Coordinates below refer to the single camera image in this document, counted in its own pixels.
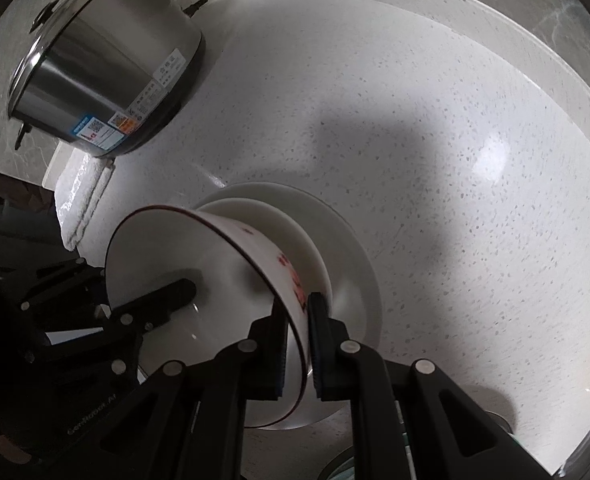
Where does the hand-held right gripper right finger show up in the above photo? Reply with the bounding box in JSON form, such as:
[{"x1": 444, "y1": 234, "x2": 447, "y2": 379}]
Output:
[{"x1": 308, "y1": 293, "x2": 556, "y2": 480}]

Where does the stainless steel electric pot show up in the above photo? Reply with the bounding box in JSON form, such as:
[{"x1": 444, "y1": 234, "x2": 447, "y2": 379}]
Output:
[{"x1": 7, "y1": 0, "x2": 207, "y2": 158}]

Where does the white folded towel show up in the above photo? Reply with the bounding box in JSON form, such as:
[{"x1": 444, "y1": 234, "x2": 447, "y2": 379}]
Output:
[{"x1": 55, "y1": 152, "x2": 116, "y2": 252}]

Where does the teal floral round plate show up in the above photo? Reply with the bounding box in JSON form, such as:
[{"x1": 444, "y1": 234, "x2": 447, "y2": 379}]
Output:
[{"x1": 317, "y1": 447, "x2": 358, "y2": 480}]

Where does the white bowl with red flowers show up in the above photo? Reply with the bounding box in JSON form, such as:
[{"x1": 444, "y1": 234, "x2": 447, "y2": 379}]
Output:
[{"x1": 105, "y1": 205, "x2": 333, "y2": 430}]

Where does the wide white bowl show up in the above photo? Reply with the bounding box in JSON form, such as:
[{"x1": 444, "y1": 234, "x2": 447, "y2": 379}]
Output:
[{"x1": 195, "y1": 182, "x2": 382, "y2": 431}]

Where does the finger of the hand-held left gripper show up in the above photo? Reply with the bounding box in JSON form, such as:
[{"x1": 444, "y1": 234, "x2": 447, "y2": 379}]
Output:
[
  {"x1": 95, "y1": 279, "x2": 199, "y2": 376},
  {"x1": 20, "y1": 259, "x2": 108, "y2": 315}
]

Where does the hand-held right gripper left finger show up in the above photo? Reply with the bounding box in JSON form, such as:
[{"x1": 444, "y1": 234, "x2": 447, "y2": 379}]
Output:
[{"x1": 40, "y1": 300, "x2": 290, "y2": 480}]

